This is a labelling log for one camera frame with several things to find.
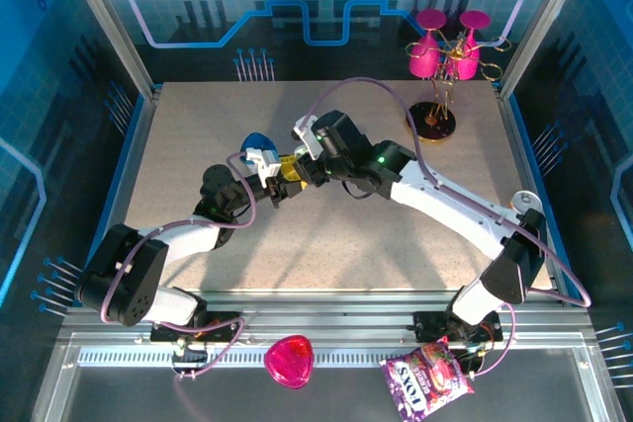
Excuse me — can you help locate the cup with blue lid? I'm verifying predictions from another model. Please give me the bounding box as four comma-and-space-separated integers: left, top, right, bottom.
239, 131, 277, 159

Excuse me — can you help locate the pink wine glass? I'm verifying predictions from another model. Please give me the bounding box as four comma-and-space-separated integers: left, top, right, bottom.
407, 8, 449, 80
454, 10, 493, 82

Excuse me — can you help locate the pink triangular container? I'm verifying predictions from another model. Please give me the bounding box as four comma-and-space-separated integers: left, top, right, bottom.
263, 334, 316, 391

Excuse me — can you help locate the purple candy bag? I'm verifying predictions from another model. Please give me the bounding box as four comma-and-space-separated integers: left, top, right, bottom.
379, 335, 477, 422

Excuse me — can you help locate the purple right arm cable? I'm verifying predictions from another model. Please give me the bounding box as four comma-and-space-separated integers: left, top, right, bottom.
299, 76, 592, 379

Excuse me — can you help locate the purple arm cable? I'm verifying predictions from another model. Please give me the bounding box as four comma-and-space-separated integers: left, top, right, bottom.
299, 76, 592, 379
98, 152, 259, 381

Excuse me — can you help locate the gold wire glass rack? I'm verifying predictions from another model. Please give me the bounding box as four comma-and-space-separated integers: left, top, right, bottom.
404, 31, 513, 144

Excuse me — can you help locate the aluminium front frame rail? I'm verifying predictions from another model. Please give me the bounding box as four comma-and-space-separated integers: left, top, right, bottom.
29, 288, 627, 422

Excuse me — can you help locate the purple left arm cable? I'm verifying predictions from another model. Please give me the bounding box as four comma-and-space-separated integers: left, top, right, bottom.
98, 152, 259, 381

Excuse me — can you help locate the aluminium frame post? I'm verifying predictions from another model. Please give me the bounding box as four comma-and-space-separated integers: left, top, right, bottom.
55, 0, 157, 100
497, 0, 592, 100

